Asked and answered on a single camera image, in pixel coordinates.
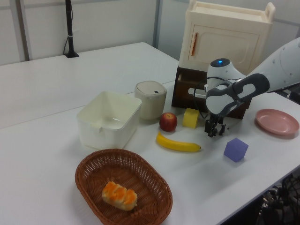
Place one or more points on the cream desktop trash can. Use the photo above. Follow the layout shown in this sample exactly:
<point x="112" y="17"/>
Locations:
<point x="150" y="100"/>

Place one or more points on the dark brown wooden cabinet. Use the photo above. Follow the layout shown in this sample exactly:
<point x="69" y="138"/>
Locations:
<point x="187" y="69"/>

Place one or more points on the red toy apple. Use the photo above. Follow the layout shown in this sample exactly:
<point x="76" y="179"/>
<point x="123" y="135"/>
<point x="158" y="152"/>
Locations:
<point x="168" y="122"/>

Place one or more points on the cream plastic bin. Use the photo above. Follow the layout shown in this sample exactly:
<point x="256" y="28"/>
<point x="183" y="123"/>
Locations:
<point x="103" y="131"/>

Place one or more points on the black camera stand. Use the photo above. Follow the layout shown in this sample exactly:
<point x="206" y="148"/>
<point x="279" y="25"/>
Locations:
<point x="69" y="28"/>

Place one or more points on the pink plate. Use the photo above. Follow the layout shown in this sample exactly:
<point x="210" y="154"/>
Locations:
<point x="276" y="122"/>

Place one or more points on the yellow cube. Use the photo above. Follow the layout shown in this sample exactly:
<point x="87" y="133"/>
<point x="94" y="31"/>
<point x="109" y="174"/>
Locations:
<point x="190" y="118"/>

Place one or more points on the yellow toy banana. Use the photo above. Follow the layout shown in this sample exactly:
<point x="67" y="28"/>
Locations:
<point x="173" y="144"/>

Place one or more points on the cream toy cabinet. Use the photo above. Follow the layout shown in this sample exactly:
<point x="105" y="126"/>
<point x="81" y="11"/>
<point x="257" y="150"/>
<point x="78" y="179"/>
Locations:
<point x="222" y="30"/>

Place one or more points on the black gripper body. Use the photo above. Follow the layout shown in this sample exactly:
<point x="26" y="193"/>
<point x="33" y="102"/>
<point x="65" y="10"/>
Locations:
<point x="214" y="119"/>

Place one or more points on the brown wicker basket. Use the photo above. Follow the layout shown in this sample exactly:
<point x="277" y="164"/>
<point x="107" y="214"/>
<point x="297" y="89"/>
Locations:
<point x="93" y="168"/>

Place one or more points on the toy bread loaf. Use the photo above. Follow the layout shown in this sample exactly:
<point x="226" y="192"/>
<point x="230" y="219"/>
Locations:
<point x="119" y="195"/>

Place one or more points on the purple cube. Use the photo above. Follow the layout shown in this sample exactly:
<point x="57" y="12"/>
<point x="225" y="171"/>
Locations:
<point x="235" y="150"/>

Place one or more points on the black and white panda toy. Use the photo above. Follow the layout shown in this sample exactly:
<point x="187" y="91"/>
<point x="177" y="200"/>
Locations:
<point x="225" y="127"/>

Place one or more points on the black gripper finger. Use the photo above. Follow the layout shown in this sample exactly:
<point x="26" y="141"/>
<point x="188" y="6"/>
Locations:
<point x="221" y="131"/>
<point x="209" y="129"/>

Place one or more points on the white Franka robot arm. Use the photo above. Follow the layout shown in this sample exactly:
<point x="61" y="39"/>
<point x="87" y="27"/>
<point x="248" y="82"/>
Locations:
<point x="220" y="103"/>

